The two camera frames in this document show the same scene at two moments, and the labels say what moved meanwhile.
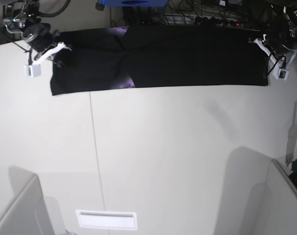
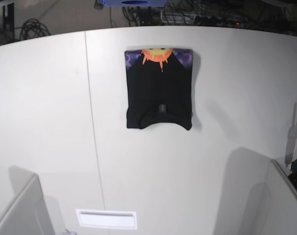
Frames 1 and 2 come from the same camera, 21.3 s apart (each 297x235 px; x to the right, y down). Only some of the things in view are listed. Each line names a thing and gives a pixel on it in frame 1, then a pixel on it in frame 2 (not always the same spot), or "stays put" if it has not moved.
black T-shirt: [167, 56] to [159, 87]
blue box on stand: [116, 3] stays put
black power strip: [212, 21] stays put
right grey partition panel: [275, 207] stays put
